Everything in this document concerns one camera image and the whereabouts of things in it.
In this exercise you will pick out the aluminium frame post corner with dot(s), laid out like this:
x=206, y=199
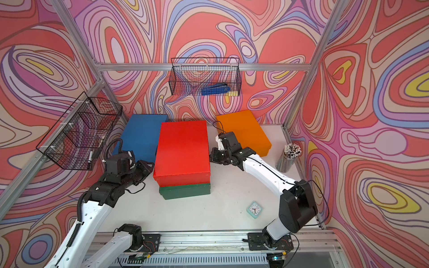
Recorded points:
x=329, y=29
x=78, y=40

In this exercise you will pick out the aluminium frame post right corner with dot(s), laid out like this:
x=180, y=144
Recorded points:
x=329, y=29

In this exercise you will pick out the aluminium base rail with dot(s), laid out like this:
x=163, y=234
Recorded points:
x=201, y=246

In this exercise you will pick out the green shoebox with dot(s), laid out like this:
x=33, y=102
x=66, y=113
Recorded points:
x=184, y=191

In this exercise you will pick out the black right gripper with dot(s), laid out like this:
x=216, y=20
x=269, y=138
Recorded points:
x=213, y=156

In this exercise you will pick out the orange shoebox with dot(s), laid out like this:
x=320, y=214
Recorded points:
x=247, y=131

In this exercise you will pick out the small teal alarm clock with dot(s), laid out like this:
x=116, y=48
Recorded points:
x=254, y=210

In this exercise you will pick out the metal cup of pencils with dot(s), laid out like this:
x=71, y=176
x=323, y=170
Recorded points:
x=290, y=153

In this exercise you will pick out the aluminium horizontal back bar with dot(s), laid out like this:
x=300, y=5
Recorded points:
x=166, y=67

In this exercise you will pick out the black wire basket wall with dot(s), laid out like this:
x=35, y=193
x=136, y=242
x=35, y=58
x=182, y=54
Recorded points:
x=188, y=81
x=85, y=126

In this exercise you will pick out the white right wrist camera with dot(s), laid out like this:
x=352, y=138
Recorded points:
x=219, y=143

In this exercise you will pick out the yellow item in back basket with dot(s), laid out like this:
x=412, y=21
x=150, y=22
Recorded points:
x=232, y=94

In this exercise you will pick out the blue stapler in basket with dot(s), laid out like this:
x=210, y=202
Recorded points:
x=219, y=88

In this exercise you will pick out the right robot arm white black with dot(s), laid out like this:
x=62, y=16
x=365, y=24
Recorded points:
x=297, y=204

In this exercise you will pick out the black wire basket back wall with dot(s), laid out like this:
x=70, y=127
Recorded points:
x=188, y=81

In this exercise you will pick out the black wire basket left wall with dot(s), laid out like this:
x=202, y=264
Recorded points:
x=85, y=126

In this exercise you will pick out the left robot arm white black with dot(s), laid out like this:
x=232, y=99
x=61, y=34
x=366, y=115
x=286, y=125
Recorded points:
x=93, y=207

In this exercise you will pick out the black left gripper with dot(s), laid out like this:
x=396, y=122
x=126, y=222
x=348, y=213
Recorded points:
x=146, y=168

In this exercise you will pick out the marker pen in left basket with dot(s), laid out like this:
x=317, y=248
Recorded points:
x=89, y=164

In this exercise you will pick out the red shoebox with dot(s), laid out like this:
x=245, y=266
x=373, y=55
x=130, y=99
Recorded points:
x=182, y=156

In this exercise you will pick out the aluminium frame post left corner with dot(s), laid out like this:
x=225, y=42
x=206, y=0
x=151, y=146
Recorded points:
x=78, y=40

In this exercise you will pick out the blue shoebox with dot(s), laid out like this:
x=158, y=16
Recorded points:
x=141, y=135

